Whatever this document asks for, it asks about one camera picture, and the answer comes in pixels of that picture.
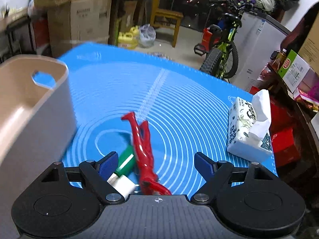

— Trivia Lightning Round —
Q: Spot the beige plastic storage bin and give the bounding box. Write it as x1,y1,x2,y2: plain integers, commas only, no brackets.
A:
0,54,78,239

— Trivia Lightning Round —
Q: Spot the red bucket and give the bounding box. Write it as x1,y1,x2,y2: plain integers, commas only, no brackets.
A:
201,27,223,53

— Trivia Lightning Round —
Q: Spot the blue silicone baking mat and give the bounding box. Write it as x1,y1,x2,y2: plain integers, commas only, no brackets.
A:
57,42,278,197

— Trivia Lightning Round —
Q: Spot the green and white bottle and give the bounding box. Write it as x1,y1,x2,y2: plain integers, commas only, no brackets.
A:
107,145,138,198

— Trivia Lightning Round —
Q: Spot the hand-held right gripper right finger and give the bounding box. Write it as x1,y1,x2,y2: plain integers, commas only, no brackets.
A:
191,151,279,204

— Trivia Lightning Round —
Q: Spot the red gift box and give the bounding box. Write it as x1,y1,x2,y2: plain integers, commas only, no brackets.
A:
269,97,302,168

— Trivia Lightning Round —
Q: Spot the large plain cardboard box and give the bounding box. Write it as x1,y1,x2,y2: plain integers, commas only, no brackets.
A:
47,0,113,55

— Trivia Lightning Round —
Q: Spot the green and black bicycle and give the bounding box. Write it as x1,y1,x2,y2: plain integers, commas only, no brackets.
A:
194,0,243,83

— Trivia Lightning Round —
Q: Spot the printed tissue pack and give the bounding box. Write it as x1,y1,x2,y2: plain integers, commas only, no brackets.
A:
226,89,273,162

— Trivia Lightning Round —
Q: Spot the tall brown cardboard box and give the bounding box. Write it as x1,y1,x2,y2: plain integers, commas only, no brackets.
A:
298,6,319,66

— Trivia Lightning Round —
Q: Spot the yellow plastic jug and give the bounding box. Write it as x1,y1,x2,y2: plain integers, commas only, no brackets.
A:
118,26,140,49

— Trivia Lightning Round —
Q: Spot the clear plastic bag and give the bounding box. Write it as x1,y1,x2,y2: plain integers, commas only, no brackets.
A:
138,24,157,48

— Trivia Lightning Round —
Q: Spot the wooden chair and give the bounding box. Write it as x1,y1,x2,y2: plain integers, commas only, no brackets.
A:
150,0,184,48

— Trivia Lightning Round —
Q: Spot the red toy figure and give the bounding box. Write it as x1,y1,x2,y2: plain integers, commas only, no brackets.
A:
121,112,172,196

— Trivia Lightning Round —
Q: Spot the orange drink bottle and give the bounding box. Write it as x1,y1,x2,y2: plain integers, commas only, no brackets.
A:
272,48,287,71

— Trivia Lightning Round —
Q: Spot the green and white carton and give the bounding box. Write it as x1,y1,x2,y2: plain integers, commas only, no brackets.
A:
277,49,311,93

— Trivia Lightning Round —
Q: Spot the black metal rack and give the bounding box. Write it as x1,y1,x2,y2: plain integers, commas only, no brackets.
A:
5,21,34,63

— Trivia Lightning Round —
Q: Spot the white chest freezer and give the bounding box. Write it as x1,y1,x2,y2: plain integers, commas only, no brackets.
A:
229,11,292,93

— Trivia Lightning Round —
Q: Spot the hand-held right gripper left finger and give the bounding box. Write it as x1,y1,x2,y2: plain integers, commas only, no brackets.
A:
41,151,125,204

